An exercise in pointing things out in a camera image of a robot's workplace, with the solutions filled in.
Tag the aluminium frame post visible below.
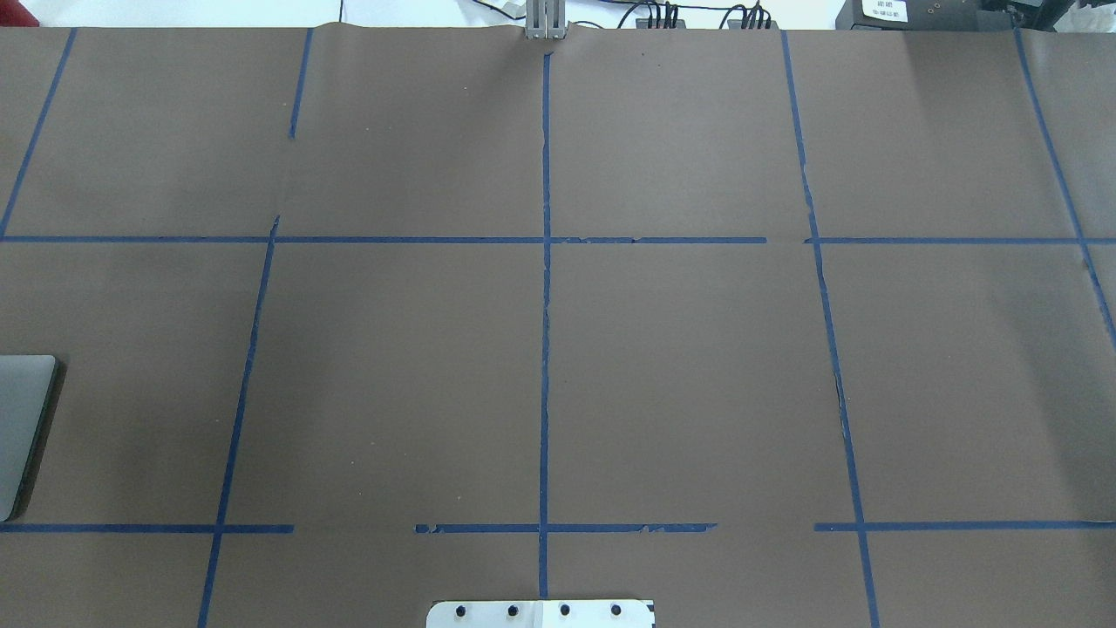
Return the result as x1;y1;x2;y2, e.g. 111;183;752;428
525;0;568;40

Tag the silver closed laptop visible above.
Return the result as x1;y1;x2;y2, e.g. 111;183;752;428
1;354;58;523

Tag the black computer box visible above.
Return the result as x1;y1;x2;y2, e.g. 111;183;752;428
834;1;1017;32

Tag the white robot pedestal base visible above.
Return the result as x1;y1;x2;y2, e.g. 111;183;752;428
425;599;657;627

